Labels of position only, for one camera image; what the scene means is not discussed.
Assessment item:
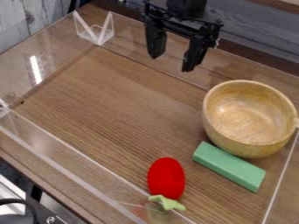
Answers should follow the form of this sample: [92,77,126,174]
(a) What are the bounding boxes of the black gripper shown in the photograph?
[142,0,224,72]

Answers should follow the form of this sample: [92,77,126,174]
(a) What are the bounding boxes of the red plush strawberry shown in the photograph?
[146,157,185,211]

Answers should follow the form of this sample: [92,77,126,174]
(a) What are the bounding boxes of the wooden bowl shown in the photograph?
[201,80,299,158]

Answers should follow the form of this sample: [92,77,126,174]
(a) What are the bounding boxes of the green foam block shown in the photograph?
[192,142,266,193]

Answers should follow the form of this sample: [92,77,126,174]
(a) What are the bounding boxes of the black cable lower left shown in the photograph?
[0,198,42,224]

